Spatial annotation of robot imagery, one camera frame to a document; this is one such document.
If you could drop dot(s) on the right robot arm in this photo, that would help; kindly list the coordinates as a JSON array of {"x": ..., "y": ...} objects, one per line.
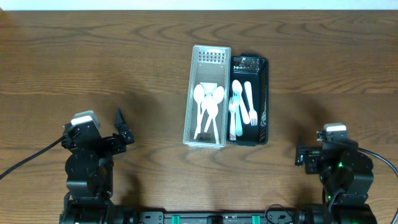
[{"x": 346, "y": 176}]

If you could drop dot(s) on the white plastic fork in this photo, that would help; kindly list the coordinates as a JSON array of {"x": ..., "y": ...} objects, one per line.
[
  {"x": 232, "y": 127},
  {"x": 252, "y": 111}
]

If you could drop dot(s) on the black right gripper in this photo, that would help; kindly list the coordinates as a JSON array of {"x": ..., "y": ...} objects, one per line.
[{"x": 312, "y": 154}]

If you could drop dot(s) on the white plastic spoon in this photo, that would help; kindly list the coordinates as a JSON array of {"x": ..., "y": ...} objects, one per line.
[
  {"x": 218, "y": 95},
  {"x": 198, "y": 95},
  {"x": 237, "y": 87},
  {"x": 204, "y": 106},
  {"x": 212, "y": 113}
]

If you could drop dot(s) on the white perforated plastic basket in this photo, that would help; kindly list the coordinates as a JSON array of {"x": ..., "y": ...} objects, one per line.
[{"x": 209, "y": 64}]

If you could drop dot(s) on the dark green perforated basket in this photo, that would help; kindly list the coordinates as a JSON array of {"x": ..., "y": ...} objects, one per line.
[{"x": 255, "y": 69}]

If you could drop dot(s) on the mint green plastic fork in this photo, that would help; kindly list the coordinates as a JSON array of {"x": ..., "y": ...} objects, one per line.
[{"x": 237, "y": 100}]

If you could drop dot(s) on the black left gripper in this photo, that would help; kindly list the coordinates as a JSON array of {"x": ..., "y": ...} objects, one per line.
[{"x": 106, "y": 140}]

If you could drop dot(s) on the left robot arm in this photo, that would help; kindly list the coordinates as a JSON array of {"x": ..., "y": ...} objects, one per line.
[{"x": 90, "y": 170}]

